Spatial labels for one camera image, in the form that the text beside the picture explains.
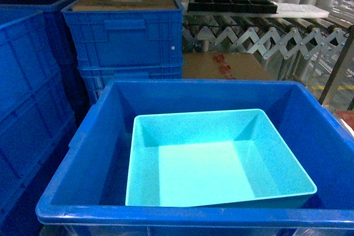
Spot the light turquoise plastic bin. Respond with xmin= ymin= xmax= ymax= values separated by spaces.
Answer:
xmin=125 ymin=109 xmax=317 ymax=208

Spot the brown cardboard box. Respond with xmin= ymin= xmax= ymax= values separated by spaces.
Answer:
xmin=182 ymin=52 xmax=274 ymax=81

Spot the lower stacked blue crate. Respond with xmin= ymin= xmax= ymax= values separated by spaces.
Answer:
xmin=77 ymin=60 xmax=184 ymax=107

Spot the blue crate with cardboard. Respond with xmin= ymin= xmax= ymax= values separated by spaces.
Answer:
xmin=61 ymin=0 xmax=184 ymax=68

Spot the black compartment tray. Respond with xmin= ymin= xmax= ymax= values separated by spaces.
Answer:
xmin=187 ymin=0 xmax=278 ymax=14

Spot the expandable roller conveyor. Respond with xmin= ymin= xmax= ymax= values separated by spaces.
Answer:
xmin=182 ymin=15 xmax=353 ymax=60

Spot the large blue plastic crate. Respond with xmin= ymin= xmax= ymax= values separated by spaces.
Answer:
xmin=35 ymin=79 xmax=353 ymax=235

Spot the stacked blue ribbed crate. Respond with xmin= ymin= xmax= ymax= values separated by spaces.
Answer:
xmin=1 ymin=8 xmax=76 ymax=235

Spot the white foam sheet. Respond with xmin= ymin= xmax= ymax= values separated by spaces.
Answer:
xmin=270 ymin=2 xmax=330 ymax=18

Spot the dark blue rear crate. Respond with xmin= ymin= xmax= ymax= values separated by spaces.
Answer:
xmin=1 ymin=0 xmax=89 ymax=112

